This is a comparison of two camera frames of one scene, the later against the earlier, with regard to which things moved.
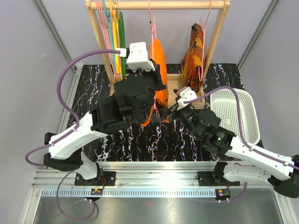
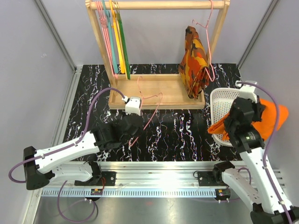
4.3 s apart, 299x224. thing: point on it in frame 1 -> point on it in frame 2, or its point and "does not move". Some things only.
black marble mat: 90,95 does not move
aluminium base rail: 151,178 does not move
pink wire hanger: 153,30 -> 133,142
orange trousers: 157,54 -> 267,124
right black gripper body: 187,116 -> 256,117
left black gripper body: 153,82 -> 125,141
